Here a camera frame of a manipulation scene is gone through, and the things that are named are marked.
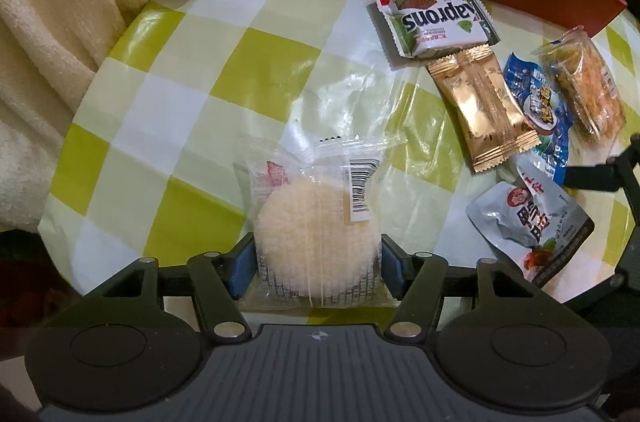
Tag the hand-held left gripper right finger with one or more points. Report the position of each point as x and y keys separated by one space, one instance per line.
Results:
x=395 y=263

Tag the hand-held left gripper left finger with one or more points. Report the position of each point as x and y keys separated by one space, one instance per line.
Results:
x=245 y=264

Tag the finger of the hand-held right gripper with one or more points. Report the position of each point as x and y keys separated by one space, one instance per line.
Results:
x=595 y=177

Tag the round pastry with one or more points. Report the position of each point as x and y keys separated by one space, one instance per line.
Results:
x=315 y=232

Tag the silver snack pouch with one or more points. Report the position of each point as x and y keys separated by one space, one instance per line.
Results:
x=530 y=222

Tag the clear packet yellow fried snacks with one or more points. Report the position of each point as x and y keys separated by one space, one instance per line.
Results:
x=585 y=87

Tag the blue snack packet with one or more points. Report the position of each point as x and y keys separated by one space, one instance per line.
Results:
x=542 y=102

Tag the gold striped snack packet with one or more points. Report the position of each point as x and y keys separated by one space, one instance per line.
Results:
x=485 y=107

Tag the green white wafer packet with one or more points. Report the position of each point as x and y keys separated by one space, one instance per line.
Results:
x=492 y=35
x=435 y=20

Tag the cream towel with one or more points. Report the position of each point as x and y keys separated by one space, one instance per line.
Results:
x=45 y=27

